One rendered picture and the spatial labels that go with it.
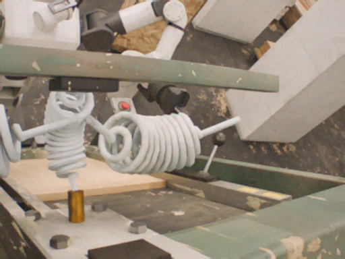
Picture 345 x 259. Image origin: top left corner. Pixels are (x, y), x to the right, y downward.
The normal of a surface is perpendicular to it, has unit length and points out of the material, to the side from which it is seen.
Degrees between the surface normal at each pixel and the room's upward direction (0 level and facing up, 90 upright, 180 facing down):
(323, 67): 90
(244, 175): 90
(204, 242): 55
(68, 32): 23
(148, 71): 35
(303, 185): 90
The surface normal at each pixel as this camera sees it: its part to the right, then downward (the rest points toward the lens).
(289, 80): -0.82, -0.07
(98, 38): 0.26, 0.72
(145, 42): 0.01, 0.79
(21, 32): 0.60, -0.16
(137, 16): 0.07, 0.21
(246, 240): 0.02, -1.00
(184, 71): 0.61, 0.05
